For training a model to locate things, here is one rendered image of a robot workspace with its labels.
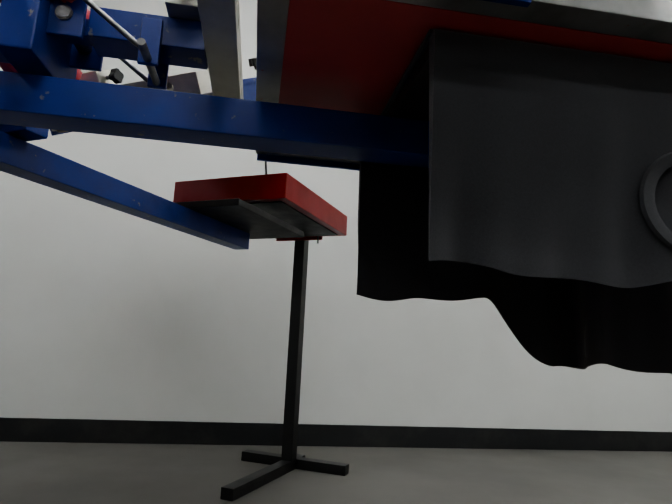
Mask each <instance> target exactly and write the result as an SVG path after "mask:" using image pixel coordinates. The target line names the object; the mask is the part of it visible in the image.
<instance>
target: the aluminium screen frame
mask: <svg viewBox="0 0 672 504"><path fill-rule="evenodd" d="M388 1H394V2H401V3H407V4H414V5H420V6H427V7H433V8H440V9H446V10H453V11H459V12H466V13H472V14H479V15H485V16H492V17H498V18H505V19H511V20H518V21H524V22H531V23H537V24H544V25H551V26H557V27H564V28H570V29H577V30H583V31H590V32H596V33H603V34H609V35H616V36H622V37H629V38H635V39H642V40H648V41H655V42H661V43H668V44H672V0H532V2H531V4H530V5H529V6H528V7H521V6H514V5H508V4H502V3H495V2H489V1H483V0H388ZM288 9H289V0H257V54H256V101H262V102H271V103H279V94H280V84H281V75H282V66H283V56H284V47H285V37H286V28H287V19H288ZM256 153H257V154H266V155H276V156H286V157H296V158H306V159H315V160H325V161H335V162H345V163H355V164H359V163H360V161H355V160H345V159H335V158H325V157H316V156H306V155H296V154H287V153H277V152H267V151H257V150H256Z"/></svg>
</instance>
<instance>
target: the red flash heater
mask: <svg viewBox="0 0 672 504"><path fill-rule="evenodd" d="M236 198H239V199H241V200H243V201H245V202H247V203H249V204H251V205H253V206H255V207H257V208H259V209H261V210H262V211H264V212H266V213H268V214H270V215H272V216H274V217H276V218H278V219H280V220H282V221H284V222H286V223H288V224H289V225H291V226H293V227H295V228H297V229H299V230H301V231H303V232H304V237H303V238H276V241H302V240H317V236H319V240H323V237H325V236H346V235H347V216H346V215H344V214H343V213H342V212H340V211H339V210H338V209H336V208H335V207H333V206H332V205H331V204H329V203H328V202H327V201H325V200H324V199H322V198H321V197H320V196H318V195H317V194H316V193H314V192H313V191H311V190H310V189H309V188H307V187H306V186H305V185H303V184H302V183H300V182H299V181H298V180H296V179H295V178H294V177H292V176H291V175H289V174H288V173H276V174H264V175H252V176H240V177H228V178H216V179H204V180H192V181H180V182H175V189H174V198H173V202H189V201H205V200H220V199H236Z"/></svg>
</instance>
